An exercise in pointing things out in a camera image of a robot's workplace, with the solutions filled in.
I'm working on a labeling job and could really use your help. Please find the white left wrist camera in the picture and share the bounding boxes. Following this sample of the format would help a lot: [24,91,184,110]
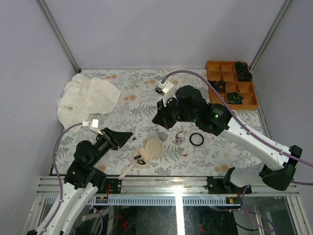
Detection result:
[82,119,103,135]

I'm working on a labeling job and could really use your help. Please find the aluminium front rail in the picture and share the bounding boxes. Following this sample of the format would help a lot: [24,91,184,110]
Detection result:
[36,176,300,197]

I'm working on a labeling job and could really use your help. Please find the black flower orange dots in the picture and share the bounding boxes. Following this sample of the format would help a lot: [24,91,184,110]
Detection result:
[210,80,226,93]

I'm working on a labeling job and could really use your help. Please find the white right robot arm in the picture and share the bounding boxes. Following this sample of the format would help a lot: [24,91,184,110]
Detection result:
[153,82,302,193]

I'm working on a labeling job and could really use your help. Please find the crumpled white cloth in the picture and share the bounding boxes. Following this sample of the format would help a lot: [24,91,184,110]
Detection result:
[57,73,121,129]

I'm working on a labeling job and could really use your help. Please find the black fabric flower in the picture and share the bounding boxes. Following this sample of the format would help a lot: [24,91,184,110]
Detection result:
[234,61,249,72]
[236,70,252,82]

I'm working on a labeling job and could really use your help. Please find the black fabric flower top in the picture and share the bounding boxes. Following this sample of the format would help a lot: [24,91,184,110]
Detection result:
[234,61,249,72]

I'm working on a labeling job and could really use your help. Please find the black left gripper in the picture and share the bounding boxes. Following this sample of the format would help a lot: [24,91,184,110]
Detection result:
[90,128,135,167]

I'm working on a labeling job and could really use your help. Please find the red beaded chain bracelet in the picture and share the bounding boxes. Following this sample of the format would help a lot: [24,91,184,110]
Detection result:
[175,130,186,144]

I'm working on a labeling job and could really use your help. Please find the beige round jewelry case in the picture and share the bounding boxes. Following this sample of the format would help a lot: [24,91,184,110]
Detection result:
[118,138,164,180]

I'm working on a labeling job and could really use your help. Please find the large black ring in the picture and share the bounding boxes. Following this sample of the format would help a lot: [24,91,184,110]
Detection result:
[189,133,204,146]

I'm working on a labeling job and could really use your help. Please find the black flower yellow green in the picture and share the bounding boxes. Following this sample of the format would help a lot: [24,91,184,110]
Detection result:
[226,92,244,104]

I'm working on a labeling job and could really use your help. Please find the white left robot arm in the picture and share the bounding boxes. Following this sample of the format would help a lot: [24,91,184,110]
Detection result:
[27,128,133,235]

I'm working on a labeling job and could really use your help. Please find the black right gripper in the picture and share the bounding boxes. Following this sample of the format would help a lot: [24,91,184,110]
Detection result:
[152,95,197,130]

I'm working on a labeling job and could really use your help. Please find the floral patterned table mat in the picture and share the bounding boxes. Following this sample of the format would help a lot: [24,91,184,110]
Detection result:
[56,70,260,176]

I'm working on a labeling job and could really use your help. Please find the wooden compartment tray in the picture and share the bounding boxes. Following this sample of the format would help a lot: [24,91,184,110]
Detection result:
[206,61,258,111]

